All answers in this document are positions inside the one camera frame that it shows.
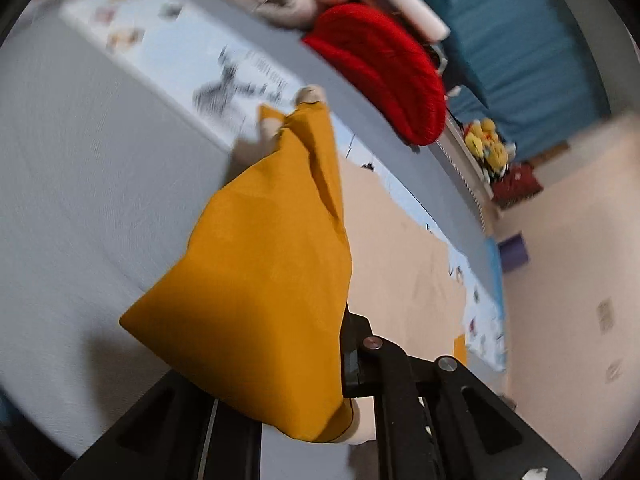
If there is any beige garment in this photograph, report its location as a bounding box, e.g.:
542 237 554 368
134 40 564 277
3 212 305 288
335 157 471 366

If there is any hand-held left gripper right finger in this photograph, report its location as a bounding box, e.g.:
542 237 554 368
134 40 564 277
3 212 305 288
341 310 582 480

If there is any blue curtain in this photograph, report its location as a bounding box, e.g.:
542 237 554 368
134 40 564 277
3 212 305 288
435 0 613 161

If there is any light blue printed blanket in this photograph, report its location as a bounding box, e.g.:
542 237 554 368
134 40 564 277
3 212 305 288
60 0 508 371

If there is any teal cloth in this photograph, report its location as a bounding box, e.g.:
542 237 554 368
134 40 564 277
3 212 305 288
387 0 493 113

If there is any mustard yellow garment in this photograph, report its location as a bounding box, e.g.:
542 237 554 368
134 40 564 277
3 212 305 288
119 85 381 446

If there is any purple box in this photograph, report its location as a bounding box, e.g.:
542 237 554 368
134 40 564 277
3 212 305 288
499 234 530 272

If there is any yellow plush toy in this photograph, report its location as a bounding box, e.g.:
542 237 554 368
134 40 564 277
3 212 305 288
462 119 511 171

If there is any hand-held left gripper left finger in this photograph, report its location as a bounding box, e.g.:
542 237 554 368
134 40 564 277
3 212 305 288
60 370 264 480

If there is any red knitted garment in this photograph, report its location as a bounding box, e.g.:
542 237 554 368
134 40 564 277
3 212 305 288
302 2 448 146

